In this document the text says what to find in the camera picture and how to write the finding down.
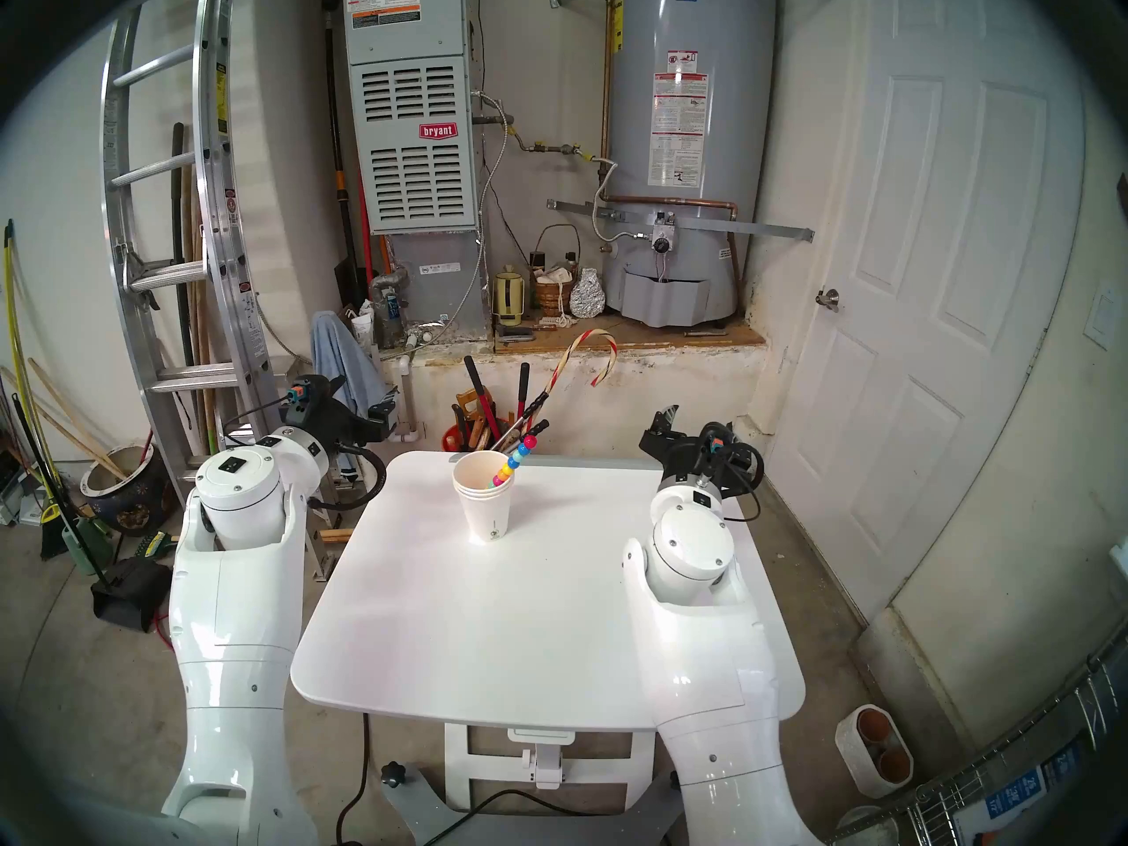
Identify grey bryant furnace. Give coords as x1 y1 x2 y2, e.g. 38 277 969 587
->
342 0 490 343

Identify black broom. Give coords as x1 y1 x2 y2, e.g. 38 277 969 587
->
11 393 71 561

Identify flexible metal conduit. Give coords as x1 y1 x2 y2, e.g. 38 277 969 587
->
410 89 515 347

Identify black floor cable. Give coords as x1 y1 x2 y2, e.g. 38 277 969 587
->
335 715 371 846

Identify aluminium extension ladder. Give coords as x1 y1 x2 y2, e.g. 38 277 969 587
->
100 0 353 581

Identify grey pvc pipe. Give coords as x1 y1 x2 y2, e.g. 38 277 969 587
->
370 267 411 350

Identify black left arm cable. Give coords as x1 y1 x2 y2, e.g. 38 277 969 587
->
307 443 389 512

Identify white panel door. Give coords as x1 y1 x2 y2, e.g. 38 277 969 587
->
767 0 1089 620

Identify wicker basket with handle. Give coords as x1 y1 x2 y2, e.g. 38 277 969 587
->
531 225 580 319

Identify white two-hole pvc block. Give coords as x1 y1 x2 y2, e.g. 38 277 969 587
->
835 703 915 799

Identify pale yellow jar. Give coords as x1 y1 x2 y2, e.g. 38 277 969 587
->
493 267 526 327

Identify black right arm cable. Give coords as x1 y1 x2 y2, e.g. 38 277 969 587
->
727 443 765 523

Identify gas pipe yellow valve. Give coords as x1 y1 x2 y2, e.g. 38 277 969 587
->
514 133 618 163

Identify wooden heater platform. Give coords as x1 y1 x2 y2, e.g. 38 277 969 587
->
493 320 766 353

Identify black dustpan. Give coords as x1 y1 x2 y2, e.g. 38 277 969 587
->
91 558 174 632

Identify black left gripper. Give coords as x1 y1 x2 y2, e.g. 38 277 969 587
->
284 375 371 453

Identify white light switch plate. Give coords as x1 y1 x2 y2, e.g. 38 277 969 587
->
1084 287 1124 352

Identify wooden sticks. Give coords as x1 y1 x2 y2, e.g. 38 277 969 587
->
26 357 133 482

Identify black shovel orange band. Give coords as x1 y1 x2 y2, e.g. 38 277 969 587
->
324 7 373 306

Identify yellow pole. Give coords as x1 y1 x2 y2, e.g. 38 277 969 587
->
3 221 41 466

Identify red tool bucket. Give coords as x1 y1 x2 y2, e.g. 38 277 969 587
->
441 404 494 456

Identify multicolour bead stack marker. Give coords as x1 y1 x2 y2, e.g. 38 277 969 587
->
489 437 537 491

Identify grey water heater tank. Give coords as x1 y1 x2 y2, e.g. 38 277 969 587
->
602 0 781 330

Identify straight copper pipe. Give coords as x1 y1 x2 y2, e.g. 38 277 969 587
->
600 0 615 162

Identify white pvc pipe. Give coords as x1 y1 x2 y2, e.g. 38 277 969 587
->
392 349 426 444

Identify long tool black grip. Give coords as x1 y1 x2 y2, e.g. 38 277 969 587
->
170 122 217 457

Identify long metal heater strap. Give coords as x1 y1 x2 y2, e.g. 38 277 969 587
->
546 199 814 241

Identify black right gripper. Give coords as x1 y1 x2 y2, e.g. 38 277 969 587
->
642 404 750 493

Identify white grey table stand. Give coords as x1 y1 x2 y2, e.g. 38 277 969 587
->
385 719 675 846

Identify green watering can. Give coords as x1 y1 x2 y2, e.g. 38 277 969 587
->
60 516 117 579

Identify blue white label box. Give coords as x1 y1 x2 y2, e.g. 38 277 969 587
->
965 747 1094 845

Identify white flexible hose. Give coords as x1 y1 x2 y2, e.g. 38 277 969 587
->
590 155 657 241

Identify chrome wire shelf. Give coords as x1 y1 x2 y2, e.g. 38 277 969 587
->
828 650 1128 846

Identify red white candy cane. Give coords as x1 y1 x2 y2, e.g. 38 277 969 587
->
539 329 620 413

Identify long black tool handle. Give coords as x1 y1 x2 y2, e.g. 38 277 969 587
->
464 356 490 431

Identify dark blue ceramic pot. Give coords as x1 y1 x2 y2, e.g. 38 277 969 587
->
81 443 170 537

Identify light blue towel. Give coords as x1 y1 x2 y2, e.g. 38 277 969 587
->
311 311 395 422

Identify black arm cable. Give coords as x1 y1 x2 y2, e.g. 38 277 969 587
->
727 443 765 523
307 443 389 512

